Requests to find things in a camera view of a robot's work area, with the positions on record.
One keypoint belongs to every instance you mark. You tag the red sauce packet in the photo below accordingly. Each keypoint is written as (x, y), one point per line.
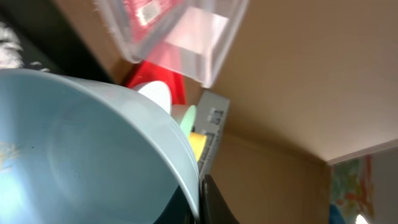
(143, 15)

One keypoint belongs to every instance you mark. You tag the light blue bowl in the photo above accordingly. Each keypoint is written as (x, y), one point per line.
(81, 151)

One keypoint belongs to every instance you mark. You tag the rice and food scraps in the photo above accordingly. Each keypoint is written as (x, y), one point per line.
(19, 54)

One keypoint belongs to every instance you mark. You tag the grey dishwasher rack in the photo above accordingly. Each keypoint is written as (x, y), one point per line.
(212, 112)

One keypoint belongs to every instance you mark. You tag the red serving tray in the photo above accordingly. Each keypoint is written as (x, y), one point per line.
(164, 63)

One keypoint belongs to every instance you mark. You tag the light blue plate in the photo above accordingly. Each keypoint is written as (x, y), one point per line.
(158, 92)

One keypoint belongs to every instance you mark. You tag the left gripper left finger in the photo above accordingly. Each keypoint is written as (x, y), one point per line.
(177, 210)

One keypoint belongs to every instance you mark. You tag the black plastic tray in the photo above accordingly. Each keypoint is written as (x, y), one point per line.
(45, 26)

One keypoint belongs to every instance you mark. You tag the mint green bowl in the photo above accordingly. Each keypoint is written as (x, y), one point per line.
(185, 116)

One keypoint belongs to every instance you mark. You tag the clear plastic bin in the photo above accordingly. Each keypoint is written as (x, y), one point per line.
(203, 31)

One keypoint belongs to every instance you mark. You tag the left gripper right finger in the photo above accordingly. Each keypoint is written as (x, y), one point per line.
(214, 209)

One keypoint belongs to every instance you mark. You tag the yellow plastic cup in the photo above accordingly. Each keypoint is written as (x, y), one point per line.
(197, 142)

